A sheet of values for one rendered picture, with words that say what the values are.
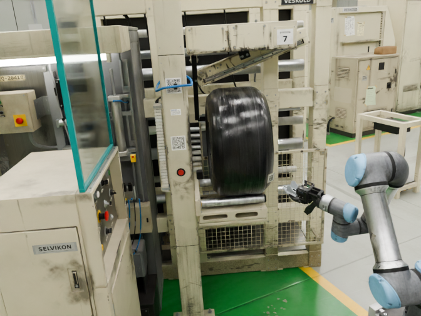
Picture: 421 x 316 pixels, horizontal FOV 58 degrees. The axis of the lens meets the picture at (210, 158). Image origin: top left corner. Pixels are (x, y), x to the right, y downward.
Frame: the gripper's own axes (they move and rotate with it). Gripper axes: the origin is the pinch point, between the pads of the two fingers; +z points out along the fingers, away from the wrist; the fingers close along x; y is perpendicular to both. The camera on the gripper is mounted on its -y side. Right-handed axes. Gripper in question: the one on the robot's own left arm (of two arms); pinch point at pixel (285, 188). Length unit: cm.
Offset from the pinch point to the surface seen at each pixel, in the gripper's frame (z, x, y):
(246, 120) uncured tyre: 19.6, -1.1, 33.0
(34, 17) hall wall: 907, -239, -78
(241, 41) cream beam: 52, -40, 51
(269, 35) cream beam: 42, -53, 50
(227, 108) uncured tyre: 29.1, 0.3, 37.8
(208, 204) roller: 32.2, 24.3, -7.3
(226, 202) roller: 26.0, 17.3, -9.0
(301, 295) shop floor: 6, -10, -113
